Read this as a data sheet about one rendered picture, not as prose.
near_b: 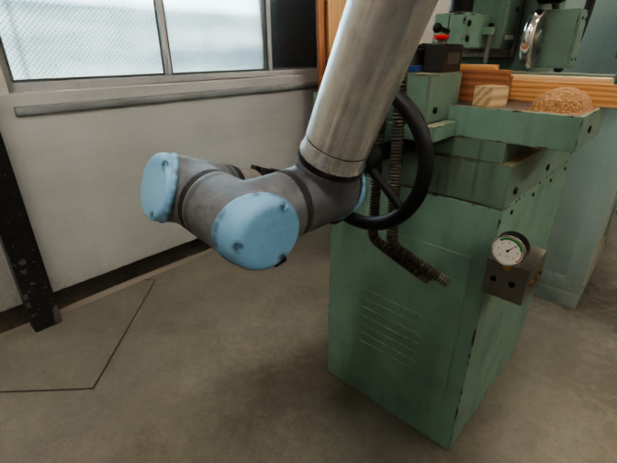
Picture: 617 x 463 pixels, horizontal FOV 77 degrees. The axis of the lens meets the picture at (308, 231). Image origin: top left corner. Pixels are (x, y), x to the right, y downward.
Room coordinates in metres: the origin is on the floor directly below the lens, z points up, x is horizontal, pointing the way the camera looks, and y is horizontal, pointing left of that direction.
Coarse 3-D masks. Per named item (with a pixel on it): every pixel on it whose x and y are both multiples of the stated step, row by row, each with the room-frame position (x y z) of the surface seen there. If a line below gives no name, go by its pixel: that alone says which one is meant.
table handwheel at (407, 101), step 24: (408, 96) 0.68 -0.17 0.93; (408, 120) 0.66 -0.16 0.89; (384, 144) 0.78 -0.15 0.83; (408, 144) 0.83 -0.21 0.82; (432, 144) 0.65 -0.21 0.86; (432, 168) 0.64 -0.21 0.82; (384, 192) 0.69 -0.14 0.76; (360, 216) 0.73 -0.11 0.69; (384, 216) 0.69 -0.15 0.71; (408, 216) 0.66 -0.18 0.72
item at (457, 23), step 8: (440, 16) 0.97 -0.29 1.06; (448, 16) 0.95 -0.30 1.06; (456, 16) 0.94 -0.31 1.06; (464, 16) 0.93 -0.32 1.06; (472, 16) 0.95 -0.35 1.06; (480, 16) 0.98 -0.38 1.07; (488, 16) 1.02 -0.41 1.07; (448, 24) 0.95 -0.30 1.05; (456, 24) 0.94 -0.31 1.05; (464, 24) 0.93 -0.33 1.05; (472, 24) 0.96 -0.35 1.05; (480, 24) 0.99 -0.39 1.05; (440, 32) 0.96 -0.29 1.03; (456, 32) 0.94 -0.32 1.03; (464, 32) 0.93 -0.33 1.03; (472, 32) 0.96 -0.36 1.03; (480, 32) 0.99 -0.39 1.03; (432, 40) 0.97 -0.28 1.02; (448, 40) 0.95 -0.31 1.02; (456, 40) 0.94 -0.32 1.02; (464, 40) 0.93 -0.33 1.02; (472, 40) 0.97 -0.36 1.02; (480, 40) 1.00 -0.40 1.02; (464, 48) 0.94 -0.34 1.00; (472, 48) 0.97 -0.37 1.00; (480, 48) 1.01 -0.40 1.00
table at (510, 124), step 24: (456, 120) 0.80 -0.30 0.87; (480, 120) 0.77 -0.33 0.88; (504, 120) 0.74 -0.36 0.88; (528, 120) 0.71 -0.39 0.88; (552, 120) 0.69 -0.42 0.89; (576, 120) 0.66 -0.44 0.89; (600, 120) 0.79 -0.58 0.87; (528, 144) 0.71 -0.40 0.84; (552, 144) 0.68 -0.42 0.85; (576, 144) 0.66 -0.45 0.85
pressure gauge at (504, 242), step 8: (504, 232) 0.67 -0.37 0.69; (512, 232) 0.66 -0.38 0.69; (496, 240) 0.66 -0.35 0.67; (504, 240) 0.65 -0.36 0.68; (512, 240) 0.64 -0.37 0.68; (520, 240) 0.63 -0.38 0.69; (496, 248) 0.66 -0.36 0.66; (504, 248) 0.65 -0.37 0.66; (520, 248) 0.63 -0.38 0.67; (528, 248) 0.63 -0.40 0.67; (496, 256) 0.66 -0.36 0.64; (504, 256) 0.65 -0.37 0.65; (512, 256) 0.64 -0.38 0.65; (520, 256) 0.63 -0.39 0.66; (504, 264) 0.64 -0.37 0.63; (512, 264) 0.63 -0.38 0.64; (520, 264) 0.63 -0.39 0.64
